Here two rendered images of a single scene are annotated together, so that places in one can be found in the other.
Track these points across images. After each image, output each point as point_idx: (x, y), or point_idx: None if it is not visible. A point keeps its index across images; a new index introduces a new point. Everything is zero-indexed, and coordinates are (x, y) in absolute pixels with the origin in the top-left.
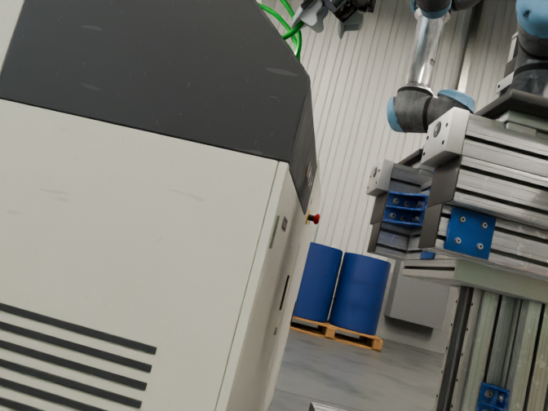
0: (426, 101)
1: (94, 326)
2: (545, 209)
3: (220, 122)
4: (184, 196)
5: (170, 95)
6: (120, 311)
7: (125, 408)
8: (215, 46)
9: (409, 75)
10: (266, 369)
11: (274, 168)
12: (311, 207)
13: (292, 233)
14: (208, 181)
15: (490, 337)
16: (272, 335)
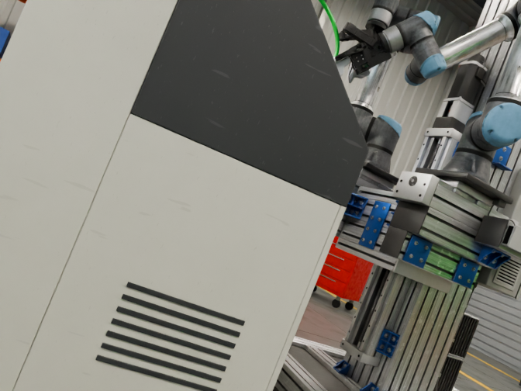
0: (371, 121)
1: (201, 304)
2: (461, 244)
3: (307, 171)
4: (276, 220)
5: (274, 143)
6: (222, 295)
7: (219, 359)
8: (312, 112)
9: (361, 95)
10: None
11: (337, 209)
12: None
13: None
14: (293, 212)
15: (394, 302)
16: None
